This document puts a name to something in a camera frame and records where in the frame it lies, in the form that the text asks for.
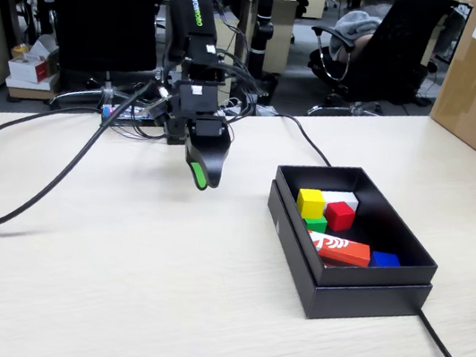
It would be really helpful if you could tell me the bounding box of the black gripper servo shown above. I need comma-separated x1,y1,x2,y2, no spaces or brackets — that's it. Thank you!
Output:
158,77,242,196

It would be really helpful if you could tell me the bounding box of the yellow wooden cube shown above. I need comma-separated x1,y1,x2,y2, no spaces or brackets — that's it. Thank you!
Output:
294,186,329,223

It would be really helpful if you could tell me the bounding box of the green wooden cube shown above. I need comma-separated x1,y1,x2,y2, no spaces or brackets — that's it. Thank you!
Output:
302,214,329,235

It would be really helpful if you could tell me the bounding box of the red wooden cube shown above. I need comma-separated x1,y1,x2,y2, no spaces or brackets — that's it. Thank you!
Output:
321,198,358,234

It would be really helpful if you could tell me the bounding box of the black cardboard box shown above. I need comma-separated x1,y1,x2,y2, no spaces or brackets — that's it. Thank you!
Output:
250,152,454,339

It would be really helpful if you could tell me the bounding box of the controller board with red LED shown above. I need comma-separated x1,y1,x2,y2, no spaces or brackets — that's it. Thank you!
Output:
99,100,159,131

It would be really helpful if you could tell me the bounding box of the white rectangular block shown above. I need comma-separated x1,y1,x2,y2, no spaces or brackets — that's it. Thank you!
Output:
319,185,361,215

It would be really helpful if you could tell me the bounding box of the orange printed rectangular block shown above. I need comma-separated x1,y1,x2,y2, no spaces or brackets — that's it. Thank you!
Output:
302,228,375,276

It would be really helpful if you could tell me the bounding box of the black segmented pole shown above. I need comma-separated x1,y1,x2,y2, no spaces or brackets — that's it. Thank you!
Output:
238,0,280,118

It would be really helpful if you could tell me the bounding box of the black mesh office chair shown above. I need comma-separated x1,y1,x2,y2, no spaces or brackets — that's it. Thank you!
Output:
26,0,168,123

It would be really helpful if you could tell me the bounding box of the white and red carton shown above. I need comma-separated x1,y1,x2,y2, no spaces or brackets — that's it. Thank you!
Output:
5,51,61,89

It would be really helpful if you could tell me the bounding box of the blue wooden cube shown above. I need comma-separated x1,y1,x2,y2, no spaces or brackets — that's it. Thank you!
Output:
368,250,404,272

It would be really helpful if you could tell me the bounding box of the grey cloth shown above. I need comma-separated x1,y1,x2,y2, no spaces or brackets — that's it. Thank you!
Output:
328,6,386,68

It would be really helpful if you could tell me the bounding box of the yellow tape roll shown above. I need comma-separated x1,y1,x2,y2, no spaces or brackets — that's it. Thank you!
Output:
11,42,34,61

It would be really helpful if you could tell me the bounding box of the black armrest office chair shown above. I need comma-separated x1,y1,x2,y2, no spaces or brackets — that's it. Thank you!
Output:
297,0,457,136

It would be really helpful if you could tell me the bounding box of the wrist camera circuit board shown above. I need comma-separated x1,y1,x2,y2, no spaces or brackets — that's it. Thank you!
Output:
145,87,176,126

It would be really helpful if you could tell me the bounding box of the thin black wire bundle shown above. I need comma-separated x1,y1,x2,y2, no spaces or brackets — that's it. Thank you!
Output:
188,0,278,128

